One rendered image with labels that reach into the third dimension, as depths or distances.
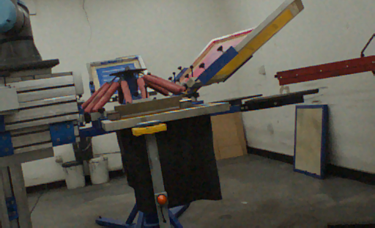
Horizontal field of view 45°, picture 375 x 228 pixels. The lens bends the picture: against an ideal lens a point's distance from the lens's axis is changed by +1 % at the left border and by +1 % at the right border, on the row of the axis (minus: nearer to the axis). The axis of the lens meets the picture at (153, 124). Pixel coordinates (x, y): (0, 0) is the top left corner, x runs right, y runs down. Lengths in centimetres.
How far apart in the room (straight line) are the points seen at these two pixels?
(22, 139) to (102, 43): 519
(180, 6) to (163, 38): 56
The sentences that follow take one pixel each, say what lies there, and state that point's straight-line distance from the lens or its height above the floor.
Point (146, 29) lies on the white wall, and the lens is 689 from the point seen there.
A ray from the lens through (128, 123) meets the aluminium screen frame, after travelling 200.
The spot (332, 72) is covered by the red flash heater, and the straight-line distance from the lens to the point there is 293.
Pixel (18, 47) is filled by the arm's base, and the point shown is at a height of 132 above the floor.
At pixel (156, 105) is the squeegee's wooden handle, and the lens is 261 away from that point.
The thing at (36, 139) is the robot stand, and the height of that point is 98.
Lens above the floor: 105
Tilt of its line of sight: 3 degrees down
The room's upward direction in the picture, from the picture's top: 9 degrees counter-clockwise
